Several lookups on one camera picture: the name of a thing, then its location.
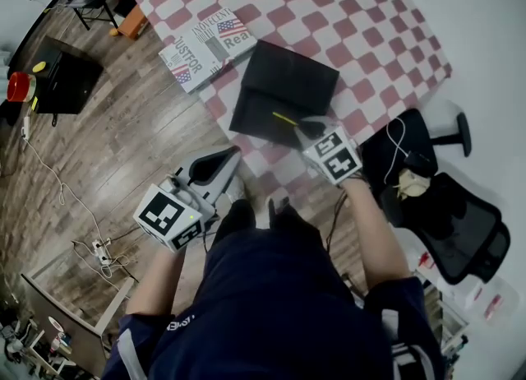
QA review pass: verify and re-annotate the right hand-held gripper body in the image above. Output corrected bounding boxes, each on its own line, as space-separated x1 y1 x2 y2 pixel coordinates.
302 125 363 187

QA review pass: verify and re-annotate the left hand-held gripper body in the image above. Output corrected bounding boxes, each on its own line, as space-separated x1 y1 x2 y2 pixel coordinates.
133 172 218 253

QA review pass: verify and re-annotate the black cloth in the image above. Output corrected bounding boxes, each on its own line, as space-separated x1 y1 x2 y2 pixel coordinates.
228 39 341 151

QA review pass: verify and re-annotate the person's right forearm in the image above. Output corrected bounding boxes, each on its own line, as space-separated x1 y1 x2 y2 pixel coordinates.
342 178 413 292

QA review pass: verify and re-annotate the person's left forearm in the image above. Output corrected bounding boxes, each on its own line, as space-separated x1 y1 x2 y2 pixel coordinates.
124 242 191 318

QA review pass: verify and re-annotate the printed cardboard box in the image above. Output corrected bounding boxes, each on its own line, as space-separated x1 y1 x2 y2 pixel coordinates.
157 7 260 96

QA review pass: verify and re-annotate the orange box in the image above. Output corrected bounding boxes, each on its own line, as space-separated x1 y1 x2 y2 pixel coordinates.
116 3 150 40

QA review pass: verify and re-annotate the person's left hand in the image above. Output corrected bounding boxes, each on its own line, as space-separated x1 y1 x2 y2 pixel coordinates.
159 176 214 218

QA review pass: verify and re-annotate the person's left shoe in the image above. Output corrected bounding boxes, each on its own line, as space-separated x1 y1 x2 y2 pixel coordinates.
213 176 248 215

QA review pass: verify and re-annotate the white power strip with plugs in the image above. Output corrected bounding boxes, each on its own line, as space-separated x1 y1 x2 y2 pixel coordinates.
91 238 113 266

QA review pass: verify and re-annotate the cream cloth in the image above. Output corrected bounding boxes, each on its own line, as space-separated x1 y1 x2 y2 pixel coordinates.
391 168 432 202

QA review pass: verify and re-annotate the black power adapter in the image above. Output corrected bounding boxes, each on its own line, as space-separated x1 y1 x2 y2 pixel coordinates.
404 151 439 178

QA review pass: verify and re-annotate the red checkered tablecloth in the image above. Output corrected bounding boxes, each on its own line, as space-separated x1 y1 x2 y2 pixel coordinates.
128 0 454 207

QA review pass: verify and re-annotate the person's dark blue clothing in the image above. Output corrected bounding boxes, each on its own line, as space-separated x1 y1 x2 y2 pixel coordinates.
99 198 445 380

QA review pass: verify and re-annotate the black office chair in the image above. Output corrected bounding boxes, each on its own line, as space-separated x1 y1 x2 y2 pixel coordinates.
360 107 512 286

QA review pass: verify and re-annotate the black low table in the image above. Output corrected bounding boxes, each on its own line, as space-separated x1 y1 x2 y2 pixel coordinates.
31 35 105 116

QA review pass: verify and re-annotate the red bucket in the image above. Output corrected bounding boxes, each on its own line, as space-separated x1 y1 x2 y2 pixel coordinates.
6 71 38 104

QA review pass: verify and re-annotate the white metal rack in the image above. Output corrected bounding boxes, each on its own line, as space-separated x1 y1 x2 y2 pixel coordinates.
422 286 470 368

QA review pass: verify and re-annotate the white looped cable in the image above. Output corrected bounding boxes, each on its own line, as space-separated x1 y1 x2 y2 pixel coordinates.
383 116 413 185

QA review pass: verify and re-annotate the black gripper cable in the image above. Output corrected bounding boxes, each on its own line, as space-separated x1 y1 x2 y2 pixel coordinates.
325 188 351 253

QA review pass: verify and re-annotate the wooden desk frame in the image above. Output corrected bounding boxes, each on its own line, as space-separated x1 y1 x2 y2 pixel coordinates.
19 245 137 337

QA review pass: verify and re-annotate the white floor cable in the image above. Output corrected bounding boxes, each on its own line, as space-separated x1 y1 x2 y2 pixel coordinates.
23 135 108 248

